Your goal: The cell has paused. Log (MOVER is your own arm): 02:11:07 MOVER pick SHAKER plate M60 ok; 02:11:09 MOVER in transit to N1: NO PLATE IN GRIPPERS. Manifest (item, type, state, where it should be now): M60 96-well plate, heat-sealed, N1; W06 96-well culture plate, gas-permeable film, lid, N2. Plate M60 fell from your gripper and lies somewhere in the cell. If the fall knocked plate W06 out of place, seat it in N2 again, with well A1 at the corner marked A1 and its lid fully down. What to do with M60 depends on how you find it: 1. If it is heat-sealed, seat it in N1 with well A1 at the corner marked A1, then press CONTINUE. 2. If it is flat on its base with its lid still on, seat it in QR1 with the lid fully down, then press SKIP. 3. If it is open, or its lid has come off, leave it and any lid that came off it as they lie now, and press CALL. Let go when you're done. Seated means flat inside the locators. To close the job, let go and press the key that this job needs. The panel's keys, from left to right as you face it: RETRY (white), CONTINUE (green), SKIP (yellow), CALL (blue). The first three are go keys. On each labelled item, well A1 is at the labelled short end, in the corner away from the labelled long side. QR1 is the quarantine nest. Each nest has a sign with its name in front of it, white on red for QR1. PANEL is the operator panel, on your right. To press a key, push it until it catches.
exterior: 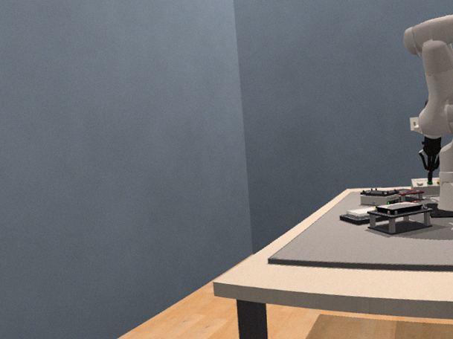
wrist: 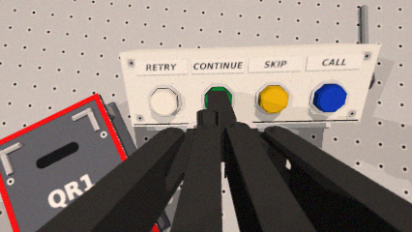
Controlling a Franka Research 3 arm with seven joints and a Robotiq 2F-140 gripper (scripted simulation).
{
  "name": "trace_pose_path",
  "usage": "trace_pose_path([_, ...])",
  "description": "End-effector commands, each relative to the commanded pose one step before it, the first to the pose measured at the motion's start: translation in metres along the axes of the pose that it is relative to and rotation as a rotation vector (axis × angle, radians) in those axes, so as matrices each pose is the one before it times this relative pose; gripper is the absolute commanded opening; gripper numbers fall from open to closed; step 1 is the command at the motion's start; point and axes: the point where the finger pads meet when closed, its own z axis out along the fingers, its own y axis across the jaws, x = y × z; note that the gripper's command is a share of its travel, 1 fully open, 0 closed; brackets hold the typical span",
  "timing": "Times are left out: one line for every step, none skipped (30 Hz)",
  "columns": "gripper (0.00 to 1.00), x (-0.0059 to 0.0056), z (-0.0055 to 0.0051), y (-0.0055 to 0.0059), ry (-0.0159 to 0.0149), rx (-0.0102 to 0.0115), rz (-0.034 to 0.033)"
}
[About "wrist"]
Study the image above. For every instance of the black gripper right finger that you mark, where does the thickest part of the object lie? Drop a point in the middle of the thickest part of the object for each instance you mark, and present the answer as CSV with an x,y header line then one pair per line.
x,y
318,193

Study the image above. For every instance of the grey base plate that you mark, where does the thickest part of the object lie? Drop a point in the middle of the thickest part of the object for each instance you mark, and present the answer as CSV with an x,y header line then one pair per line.
x,y
55,53

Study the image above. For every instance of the white operator button panel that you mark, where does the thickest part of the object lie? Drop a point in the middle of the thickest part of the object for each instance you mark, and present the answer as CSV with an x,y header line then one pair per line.
x,y
299,86

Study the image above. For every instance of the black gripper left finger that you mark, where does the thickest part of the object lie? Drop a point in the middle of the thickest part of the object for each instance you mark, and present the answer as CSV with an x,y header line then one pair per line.
x,y
133,195

